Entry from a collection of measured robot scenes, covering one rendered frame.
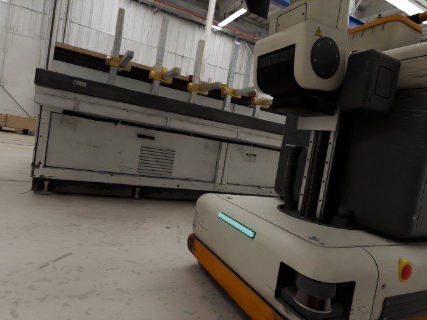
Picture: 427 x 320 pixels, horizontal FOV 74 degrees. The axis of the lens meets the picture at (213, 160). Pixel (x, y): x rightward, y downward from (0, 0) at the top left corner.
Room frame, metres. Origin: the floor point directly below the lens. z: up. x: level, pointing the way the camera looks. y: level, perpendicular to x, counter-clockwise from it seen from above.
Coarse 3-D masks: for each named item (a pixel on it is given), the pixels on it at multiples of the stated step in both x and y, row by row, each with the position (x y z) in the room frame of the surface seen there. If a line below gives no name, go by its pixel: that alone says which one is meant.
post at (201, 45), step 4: (200, 40) 1.84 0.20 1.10; (204, 40) 1.86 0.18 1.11; (200, 44) 1.84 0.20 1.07; (204, 44) 1.85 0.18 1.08; (200, 48) 1.84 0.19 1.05; (196, 52) 1.87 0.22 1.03; (200, 52) 1.85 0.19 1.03; (196, 56) 1.86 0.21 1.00; (200, 56) 1.85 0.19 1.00; (196, 60) 1.85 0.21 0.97; (200, 60) 1.85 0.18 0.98; (196, 64) 1.84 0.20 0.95; (200, 64) 1.85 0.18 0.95; (196, 68) 1.84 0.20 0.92; (200, 68) 1.85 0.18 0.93; (196, 72) 1.84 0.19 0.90; (196, 76) 1.84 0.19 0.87; (192, 80) 1.87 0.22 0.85; (196, 80) 1.85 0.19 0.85; (192, 92) 1.84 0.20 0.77; (196, 92) 1.85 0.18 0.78; (192, 96) 1.84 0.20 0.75
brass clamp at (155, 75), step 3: (150, 72) 1.72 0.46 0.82; (153, 72) 1.72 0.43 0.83; (156, 72) 1.72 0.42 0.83; (159, 72) 1.73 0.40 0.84; (162, 72) 1.74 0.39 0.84; (150, 75) 1.71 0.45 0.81; (153, 75) 1.71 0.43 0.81; (156, 75) 1.72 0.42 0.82; (159, 75) 1.73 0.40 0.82; (162, 75) 1.74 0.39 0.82; (150, 78) 1.73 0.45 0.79; (153, 78) 1.72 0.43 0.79; (156, 78) 1.72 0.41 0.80; (159, 78) 1.73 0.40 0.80; (171, 78) 1.76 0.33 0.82; (162, 81) 1.76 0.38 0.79; (165, 81) 1.75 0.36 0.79; (168, 81) 1.76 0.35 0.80; (171, 81) 1.77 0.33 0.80
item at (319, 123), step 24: (288, 48) 0.77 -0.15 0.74; (264, 72) 0.83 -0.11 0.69; (288, 72) 0.76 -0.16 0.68; (360, 72) 0.71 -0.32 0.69; (384, 72) 0.72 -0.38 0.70; (288, 96) 0.83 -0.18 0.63; (312, 96) 0.93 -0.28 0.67; (336, 96) 0.85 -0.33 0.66; (360, 96) 0.70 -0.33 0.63; (384, 96) 0.73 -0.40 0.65; (312, 120) 0.92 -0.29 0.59; (336, 120) 0.83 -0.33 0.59
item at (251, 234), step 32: (224, 224) 0.84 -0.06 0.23; (256, 224) 0.74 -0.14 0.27; (288, 224) 0.76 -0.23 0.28; (320, 224) 0.81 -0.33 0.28; (224, 256) 0.81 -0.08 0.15; (256, 256) 0.69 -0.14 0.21; (288, 256) 0.60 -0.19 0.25; (320, 256) 0.56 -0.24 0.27; (352, 256) 0.59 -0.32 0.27; (384, 256) 0.64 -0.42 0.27; (416, 256) 0.69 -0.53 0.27; (224, 288) 0.79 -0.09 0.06; (256, 288) 0.67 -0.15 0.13; (288, 288) 0.61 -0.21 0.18; (320, 288) 0.53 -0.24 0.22; (352, 288) 0.57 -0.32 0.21; (384, 288) 0.61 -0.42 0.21; (416, 288) 0.67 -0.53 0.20
